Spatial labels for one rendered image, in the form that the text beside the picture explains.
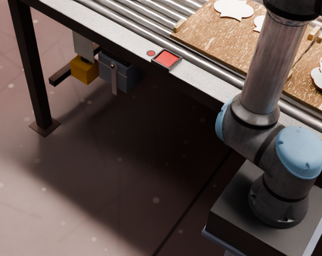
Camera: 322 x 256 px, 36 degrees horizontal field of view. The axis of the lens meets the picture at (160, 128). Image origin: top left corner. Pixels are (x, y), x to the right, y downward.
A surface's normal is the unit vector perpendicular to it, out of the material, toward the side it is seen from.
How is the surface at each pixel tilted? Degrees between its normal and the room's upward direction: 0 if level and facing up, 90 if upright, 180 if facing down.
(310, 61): 0
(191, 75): 0
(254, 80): 83
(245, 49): 0
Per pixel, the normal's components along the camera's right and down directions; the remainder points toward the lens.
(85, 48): -0.60, 0.60
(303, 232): 0.08, -0.68
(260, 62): -0.73, 0.41
